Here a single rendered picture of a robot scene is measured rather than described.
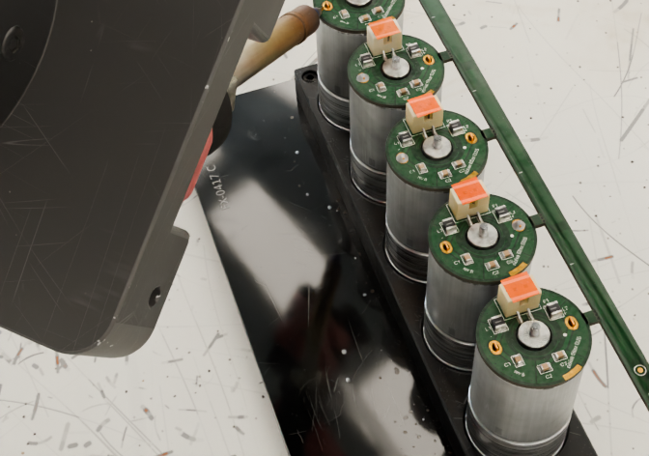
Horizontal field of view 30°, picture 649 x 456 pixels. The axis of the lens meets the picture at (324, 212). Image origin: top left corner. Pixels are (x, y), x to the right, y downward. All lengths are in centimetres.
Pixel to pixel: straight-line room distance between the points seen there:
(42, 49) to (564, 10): 29
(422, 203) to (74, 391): 11
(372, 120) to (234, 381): 8
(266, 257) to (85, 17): 19
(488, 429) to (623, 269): 9
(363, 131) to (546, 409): 9
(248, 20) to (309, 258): 19
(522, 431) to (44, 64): 16
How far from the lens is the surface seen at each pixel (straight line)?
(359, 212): 34
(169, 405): 33
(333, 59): 33
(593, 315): 27
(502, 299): 27
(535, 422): 28
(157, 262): 15
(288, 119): 37
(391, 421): 31
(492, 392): 27
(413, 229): 30
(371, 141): 32
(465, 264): 28
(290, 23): 31
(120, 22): 15
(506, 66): 40
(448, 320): 29
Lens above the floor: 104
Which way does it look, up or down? 54 degrees down
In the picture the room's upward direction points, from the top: 3 degrees counter-clockwise
